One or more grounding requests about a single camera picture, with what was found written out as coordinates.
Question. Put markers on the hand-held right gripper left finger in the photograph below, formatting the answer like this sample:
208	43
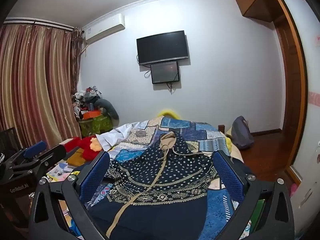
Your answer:
96	172

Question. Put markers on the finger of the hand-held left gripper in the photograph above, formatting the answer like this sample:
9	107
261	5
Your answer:
35	147
53	153

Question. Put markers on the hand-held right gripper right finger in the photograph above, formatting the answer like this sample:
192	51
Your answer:
228	172

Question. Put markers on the navy patterned hooded garment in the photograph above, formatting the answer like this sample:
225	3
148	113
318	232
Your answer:
155	180

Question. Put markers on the pile of mixed clothes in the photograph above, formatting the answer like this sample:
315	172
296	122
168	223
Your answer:
86	98

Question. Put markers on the pile of magazines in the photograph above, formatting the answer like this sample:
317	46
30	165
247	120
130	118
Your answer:
60	171

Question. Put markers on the orange book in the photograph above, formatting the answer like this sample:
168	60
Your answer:
75	158

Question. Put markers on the red plush toy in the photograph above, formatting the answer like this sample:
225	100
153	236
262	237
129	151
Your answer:
86	148

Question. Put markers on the dark wooden furniture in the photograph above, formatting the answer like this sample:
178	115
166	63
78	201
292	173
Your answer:
7	140

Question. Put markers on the grey backpack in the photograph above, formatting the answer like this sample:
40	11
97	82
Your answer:
241	133

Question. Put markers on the white cloth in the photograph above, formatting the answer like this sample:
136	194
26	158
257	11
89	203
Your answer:
117	135

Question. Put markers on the green storage box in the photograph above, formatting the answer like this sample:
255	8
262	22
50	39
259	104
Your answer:
96	126

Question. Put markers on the orange box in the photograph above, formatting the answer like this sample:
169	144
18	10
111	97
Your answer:
91	114

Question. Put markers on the pink toy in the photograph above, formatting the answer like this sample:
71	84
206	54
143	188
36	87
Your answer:
293	189

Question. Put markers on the grey plush pillow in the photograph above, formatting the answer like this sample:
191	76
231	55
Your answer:
108	106

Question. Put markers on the striped red gold curtain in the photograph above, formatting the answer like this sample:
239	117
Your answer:
32	80

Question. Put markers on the blue patchwork blanket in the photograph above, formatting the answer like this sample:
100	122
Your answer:
175	125

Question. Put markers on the yellow hoop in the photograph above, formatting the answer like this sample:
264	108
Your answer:
168	112

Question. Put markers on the white wardrobe door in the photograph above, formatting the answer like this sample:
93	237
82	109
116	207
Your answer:
311	110

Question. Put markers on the air conditioner pipe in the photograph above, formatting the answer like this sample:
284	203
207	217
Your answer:
85	48

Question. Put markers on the white air conditioner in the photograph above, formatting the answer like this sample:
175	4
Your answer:
103	28

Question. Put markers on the wooden overhead cabinet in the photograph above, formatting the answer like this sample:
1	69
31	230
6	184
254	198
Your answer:
252	0

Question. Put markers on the wooden bed post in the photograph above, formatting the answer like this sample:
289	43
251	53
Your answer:
221	128

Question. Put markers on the wooden door frame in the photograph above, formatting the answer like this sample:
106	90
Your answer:
295	80

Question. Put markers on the small black wall monitor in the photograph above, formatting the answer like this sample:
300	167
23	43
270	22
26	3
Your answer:
165	72

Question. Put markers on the white curtain rail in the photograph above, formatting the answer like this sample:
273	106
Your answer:
37	22

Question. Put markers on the large black wall television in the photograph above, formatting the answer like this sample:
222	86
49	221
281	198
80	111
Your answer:
162	47

